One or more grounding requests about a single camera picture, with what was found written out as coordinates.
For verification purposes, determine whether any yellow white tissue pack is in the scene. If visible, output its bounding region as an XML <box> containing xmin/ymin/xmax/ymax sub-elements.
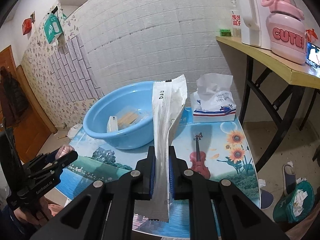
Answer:
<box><xmin>107</xmin><ymin>116</ymin><xmax>118</xmax><ymax>133</ymax></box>

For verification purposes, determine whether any clear box of toothpicks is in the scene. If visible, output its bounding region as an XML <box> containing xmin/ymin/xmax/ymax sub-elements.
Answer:
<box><xmin>118</xmin><ymin>111</ymin><xmax>139</xmax><ymax>129</ymax></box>

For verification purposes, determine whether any white paper wrapper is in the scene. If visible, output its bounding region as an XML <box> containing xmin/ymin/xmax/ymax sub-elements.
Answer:
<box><xmin>148</xmin><ymin>74</ymin><xmax>188</xmax><ymax>223</ymax></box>

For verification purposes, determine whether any pink pig-shaped case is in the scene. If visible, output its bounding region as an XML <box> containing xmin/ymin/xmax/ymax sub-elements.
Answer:
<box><xmin>55</xmin><ymin>145</ymin><xmax>74</xmax><ymax>160</ymax></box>

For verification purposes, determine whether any person's left hand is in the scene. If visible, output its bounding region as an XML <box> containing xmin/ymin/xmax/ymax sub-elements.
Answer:
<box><xmin>14</xmin><ymin>197</ymin><xmax>53</xmax><ymax>226</ymax></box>

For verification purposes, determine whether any white rice cooker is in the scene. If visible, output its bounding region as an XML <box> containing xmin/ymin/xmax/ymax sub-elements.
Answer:
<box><xmin>67</xmin><ymin>124</ymin><xmax>82</xmax><ymax>140</ymax></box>

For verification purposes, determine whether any green trash bin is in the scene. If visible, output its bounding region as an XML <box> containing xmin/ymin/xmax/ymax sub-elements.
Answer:
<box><xmin>273</xmin><ymin>180</ymin><xmax>315</xmax><ymax>223</ymax></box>

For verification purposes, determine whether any grey slipper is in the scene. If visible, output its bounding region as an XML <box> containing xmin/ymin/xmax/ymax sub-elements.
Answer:
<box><xmin>282</xmin><ymin>164</ymin><xmax>296</xmax><ymax>196</ymax></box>

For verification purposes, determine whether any brown wooden door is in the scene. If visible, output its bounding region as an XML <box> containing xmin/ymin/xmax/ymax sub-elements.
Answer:
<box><xmin>1</xmin><ymin>46</ymin><xmax>56</xmax><ymax>163</ymax></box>

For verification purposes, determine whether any blue plastic basin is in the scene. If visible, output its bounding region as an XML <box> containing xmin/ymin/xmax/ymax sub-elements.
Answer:
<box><xmin>83</xmin><ymin>81</ymin><xmax>153</xmax><ymax>150</ymax></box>

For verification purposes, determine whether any soft tissue pack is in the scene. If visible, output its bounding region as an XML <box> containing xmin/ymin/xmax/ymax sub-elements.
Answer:
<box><xmin>190</xmin><ymin>73</ymin><xmax>236</xmax><ymax>123</ymax></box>

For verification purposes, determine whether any yellow side table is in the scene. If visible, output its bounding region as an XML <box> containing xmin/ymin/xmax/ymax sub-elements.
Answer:
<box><xmin>216</xmin><ymin>36</ymin><xmax>319</xmax><ymax>172</ymax></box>

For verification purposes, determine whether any smartphone on stand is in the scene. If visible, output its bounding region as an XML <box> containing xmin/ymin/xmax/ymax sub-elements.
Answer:
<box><xmin>305</xmin><ymin>42</ymin><xmax>320</xmax><ymax>68</ymax></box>

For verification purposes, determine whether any small green box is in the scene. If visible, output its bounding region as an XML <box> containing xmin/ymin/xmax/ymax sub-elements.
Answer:
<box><xmin>219</xmin><ymin>29</ymin><xmax>232</xmax><ymax>37</ymax></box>

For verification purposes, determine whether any white electric kettle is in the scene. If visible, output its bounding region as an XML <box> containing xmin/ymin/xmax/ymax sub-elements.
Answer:
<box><xmin>239</xmin><ymin>0</ymin><xmax>270</xmax><ymax>50</ymax></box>

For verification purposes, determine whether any pink cute water bottle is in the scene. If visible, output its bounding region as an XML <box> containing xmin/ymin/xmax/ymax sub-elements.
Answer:
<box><xmin>261</xmin><ymin>0</ymin><xmax>306</xmax><ymax>64</ymax></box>

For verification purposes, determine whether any clear bottle red label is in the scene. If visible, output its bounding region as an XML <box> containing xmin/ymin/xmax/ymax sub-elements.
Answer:
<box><xmin>230</xmin><ymin>0</ymin><xmax>241</xmax><ymax>37</ymax></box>

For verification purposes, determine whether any green wall tissue holder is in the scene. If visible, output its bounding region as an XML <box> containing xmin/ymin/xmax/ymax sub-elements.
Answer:
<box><xmin>43</xmin><ymin>14</ymin><xmax>62</xmax><ymax>44</ymax></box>

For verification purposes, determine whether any red wall box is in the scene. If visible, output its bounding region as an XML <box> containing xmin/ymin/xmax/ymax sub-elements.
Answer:
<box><xmin>22</xmin><ymin>18</ymin><xmax>32</xmax><ymax>35</ymax></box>

